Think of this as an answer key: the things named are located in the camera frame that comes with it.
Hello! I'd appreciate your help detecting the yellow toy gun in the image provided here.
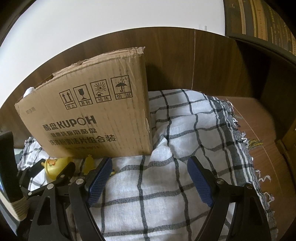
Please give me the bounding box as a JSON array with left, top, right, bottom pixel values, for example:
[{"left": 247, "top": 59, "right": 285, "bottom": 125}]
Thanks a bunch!
[{"left": 78, "top": 154, "right": 115, "bottom": 178}]

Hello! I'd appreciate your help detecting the white plush toy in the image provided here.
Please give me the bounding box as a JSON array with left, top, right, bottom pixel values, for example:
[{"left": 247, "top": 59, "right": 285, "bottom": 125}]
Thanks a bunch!
[{"left": 23, "top": 87, "right": 35, "bottom": 98}]

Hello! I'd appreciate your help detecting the yellow flower toy cup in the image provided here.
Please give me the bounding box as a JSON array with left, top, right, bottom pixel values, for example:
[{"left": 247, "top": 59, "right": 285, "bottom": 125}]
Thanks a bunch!
[{"left": 41, "top": 157, "right": 73, "bottom": 180}]

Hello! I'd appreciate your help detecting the black white plaid blanket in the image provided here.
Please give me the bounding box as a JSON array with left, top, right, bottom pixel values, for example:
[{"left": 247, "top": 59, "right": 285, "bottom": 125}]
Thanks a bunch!
[{"left": 16, "top": 88, "right": 280, "bottom": 241}]

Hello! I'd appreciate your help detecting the brown cardboard box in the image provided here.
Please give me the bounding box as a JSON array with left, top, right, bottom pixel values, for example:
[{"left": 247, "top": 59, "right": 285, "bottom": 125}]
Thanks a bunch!
[{"left": 15, "top": 47, "right": 152, "bottom": 158}]

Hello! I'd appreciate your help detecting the wooden nightstand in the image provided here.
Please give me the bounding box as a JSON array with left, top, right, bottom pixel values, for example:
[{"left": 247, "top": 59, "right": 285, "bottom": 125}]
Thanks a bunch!
[{"left": 218, "top": 96, "right": 295, "bottom": 211}]

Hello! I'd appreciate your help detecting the dark wooden bookshelf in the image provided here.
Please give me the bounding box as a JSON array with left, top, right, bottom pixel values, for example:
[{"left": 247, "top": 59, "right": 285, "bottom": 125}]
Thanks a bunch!
[{"left": 223, "top": 0, "right": 295, "bottom": 58}]

